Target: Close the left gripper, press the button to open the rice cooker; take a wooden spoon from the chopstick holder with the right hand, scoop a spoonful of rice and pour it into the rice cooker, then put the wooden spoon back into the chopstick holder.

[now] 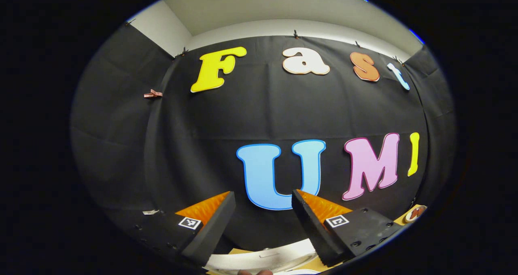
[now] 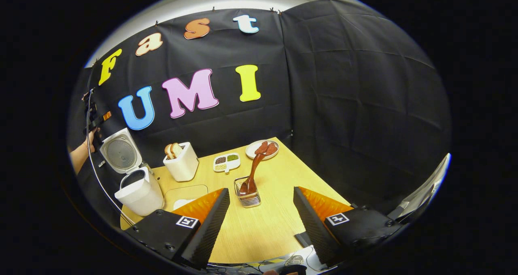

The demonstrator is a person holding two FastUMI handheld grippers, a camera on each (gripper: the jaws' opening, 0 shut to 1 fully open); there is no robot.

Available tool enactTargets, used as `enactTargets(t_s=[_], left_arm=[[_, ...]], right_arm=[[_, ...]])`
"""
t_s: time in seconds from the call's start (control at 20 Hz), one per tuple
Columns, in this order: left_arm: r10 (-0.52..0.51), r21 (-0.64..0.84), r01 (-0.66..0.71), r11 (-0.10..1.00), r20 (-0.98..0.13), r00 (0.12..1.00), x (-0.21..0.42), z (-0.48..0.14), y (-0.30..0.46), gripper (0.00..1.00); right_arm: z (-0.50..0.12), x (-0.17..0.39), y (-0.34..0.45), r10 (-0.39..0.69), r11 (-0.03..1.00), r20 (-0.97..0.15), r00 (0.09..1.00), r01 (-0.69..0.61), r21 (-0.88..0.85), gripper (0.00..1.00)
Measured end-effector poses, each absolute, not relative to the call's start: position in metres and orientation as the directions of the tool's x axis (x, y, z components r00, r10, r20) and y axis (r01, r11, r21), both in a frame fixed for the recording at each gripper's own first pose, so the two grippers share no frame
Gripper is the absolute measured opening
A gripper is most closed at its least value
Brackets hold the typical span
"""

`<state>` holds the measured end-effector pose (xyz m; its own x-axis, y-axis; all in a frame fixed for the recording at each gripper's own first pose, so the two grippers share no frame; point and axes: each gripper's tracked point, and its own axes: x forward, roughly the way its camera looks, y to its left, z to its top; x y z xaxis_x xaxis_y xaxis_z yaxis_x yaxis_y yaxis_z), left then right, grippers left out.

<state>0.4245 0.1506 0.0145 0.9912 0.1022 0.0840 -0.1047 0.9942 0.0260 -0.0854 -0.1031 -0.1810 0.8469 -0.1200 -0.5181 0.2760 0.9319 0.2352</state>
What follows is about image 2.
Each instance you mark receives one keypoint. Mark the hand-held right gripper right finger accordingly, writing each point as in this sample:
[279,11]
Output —
[311,226]

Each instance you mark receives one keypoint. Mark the white divided bean dish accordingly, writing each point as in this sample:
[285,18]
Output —
[226,162]

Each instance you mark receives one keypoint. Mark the white toaster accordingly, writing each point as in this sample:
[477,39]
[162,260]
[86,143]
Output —
[184,168]

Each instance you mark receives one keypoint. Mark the wooden spoon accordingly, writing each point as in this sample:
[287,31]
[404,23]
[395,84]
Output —
[254,170]

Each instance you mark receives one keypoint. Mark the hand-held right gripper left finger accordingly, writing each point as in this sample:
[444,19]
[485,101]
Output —
[208,226]

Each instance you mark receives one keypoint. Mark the white rice cooker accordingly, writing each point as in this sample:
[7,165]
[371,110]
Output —
[139,196]

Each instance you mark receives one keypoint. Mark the white round plate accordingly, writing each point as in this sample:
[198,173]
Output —
[251,151]

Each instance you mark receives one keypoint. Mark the clear glass container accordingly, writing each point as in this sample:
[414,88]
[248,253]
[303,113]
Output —
[182,191]

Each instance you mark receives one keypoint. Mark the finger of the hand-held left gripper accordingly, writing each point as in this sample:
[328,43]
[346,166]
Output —
[107,116]

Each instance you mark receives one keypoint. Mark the bread slice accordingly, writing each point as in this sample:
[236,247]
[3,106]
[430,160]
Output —
[168,151]
[177,149]

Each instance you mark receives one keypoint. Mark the white rice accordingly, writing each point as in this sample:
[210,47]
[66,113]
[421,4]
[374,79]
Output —
[181,204]

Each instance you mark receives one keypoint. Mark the red meat slice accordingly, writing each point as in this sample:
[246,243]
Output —
[261,147]
[271,149]

